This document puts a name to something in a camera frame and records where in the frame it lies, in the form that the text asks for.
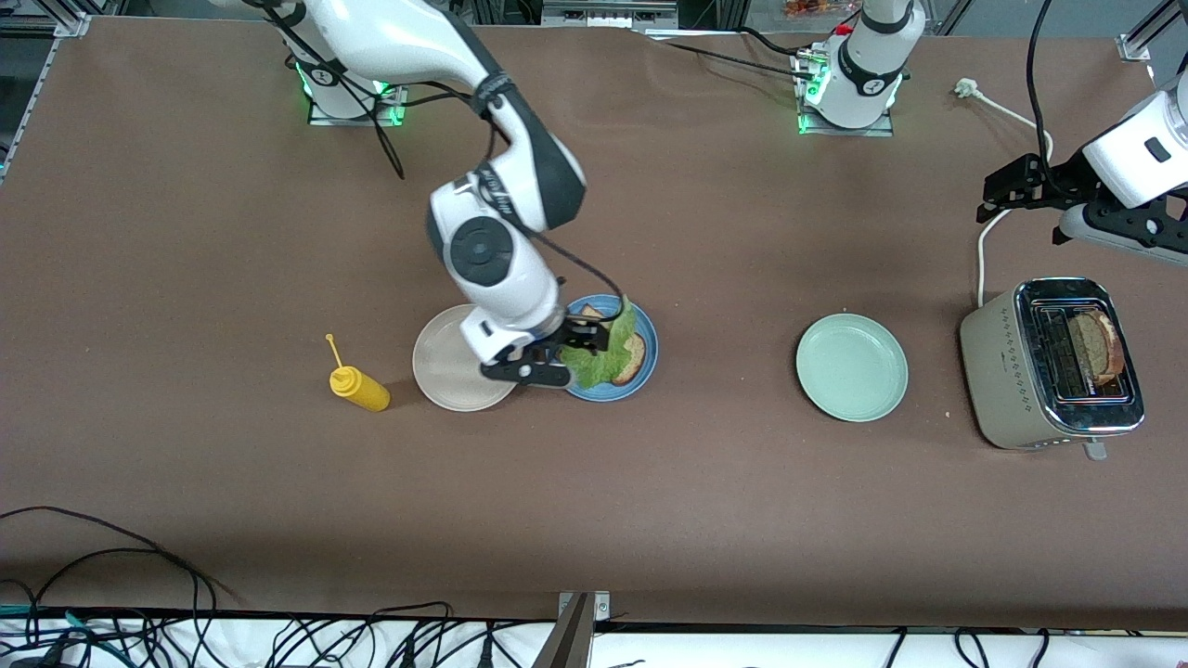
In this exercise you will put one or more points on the small metal table bracket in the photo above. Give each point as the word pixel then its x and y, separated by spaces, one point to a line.
pixel 601 605

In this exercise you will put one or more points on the beige chrome toaster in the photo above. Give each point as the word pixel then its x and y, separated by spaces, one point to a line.
pixel 998 371

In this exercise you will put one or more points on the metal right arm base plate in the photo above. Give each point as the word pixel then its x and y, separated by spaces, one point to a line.
pixel 401 102

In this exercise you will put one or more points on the grey metal power strip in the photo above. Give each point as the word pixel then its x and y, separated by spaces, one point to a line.
pixel 603 14

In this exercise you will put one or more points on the green lettuce leaf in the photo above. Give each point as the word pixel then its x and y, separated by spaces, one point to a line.
pixel 603 366

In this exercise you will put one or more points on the mint green round plate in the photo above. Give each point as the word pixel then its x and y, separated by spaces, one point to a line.
pixel 851 366

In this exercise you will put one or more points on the brown bread slice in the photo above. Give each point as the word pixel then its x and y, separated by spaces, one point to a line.
pixel 1100 348
pixel 634 357

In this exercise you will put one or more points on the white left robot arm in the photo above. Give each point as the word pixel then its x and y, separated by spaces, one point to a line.
pixel 868 65

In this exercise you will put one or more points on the beige round plate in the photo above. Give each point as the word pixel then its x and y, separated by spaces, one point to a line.
pixel 445 371

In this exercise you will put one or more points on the grey aluminium profile bar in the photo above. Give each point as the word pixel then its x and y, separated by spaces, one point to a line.
pixel 566 645

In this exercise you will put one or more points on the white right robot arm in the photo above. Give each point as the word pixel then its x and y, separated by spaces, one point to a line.
pixel 492 250

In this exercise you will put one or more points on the aluminium frame corner bracket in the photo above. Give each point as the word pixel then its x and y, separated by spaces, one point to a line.
pixel 1134 48

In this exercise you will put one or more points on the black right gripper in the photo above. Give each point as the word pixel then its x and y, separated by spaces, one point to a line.
pixel 577 334

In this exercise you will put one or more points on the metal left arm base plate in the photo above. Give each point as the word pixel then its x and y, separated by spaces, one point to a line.
pixel 877 131

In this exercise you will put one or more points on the blue round plate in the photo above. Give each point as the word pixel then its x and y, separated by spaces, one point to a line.
pixel 594 308

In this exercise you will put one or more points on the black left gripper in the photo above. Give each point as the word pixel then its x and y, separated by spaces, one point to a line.
pixel 1056 183

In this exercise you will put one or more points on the yellow mustard squeeze bottle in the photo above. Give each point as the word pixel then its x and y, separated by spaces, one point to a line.
pixel 362 390

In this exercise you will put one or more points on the orange snack packet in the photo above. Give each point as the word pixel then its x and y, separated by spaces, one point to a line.
pixel 817 7

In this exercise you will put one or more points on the aluminium table edge rail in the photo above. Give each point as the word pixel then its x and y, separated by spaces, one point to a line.
pixel 72 25

